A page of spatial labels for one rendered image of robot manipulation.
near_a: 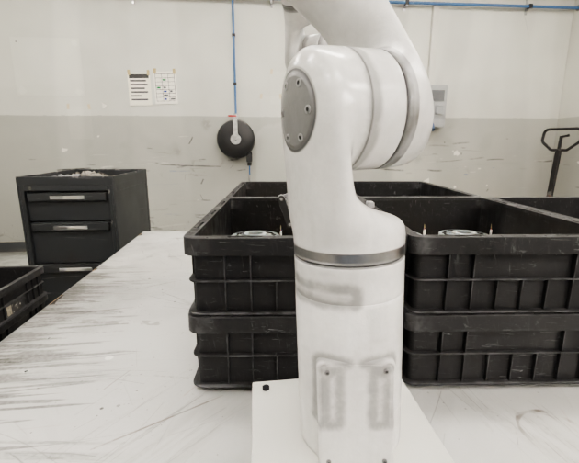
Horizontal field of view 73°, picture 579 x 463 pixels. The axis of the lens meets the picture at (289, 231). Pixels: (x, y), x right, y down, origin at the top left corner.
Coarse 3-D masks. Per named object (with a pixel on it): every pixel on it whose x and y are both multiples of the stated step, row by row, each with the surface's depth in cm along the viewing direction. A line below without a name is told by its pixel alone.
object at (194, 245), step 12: (204, 216) 65; (192, 228) 56; (204, 228) 58; (192, 240) 50; (204, 240) 50; (216, 240) 50; (228, 240) 50; (240, 240) 50; (252, 240) 50; (264, 240) 50; (276, 240) 50; (288, 240) 50; (192, 252) 50; (204, 252) 50; (216, 252) 50; (228, 252) 51; (240, 252) 51; (252, 252) 51; (264, 252) 51; (276, 252) 51; (288, 252) 51
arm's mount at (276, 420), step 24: (264, 384) 44; (288, 384) 44; (264, 408) 40; (288, 408) 40; (408, 408) 39; (264, 432) 36; (288, 432) 36; (408, 432) 36; (432, 432) 36; (264, 456) 34; (288, 456) 33; (312, 456) 33; (408, 456) 33; (432, 456) 33
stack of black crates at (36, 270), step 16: (0, 272) 148; (16, 272) 148; (32, 272) 142; (0, 288) 126; (16, 288) 132; (32, 288) 142; (0, 304) 126; (16, 304) 133; (32, 304) 141; (0, 320) 125; (16, 320) 132; (0, 336) 125
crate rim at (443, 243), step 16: (512, 208) 77; (576, 224) 60; (416, 240) 51; (432, 240) 51; (448, 240) 51; (464, 240) 51; (480, 240) 51; (496, 240) 51; (512, 240) 51; (528, 240) 51; (544, 240) 51; (560, 240) 51; (576, 240) 51
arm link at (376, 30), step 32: (288, 0) 37; (320, 0) 33; (352, 0) 32; (384, 0) 31; (320, 32) 36; (352, 32) 33; (384, 32) 30; (416, 64) 28; (416, 96) 27; (416, 128) 28
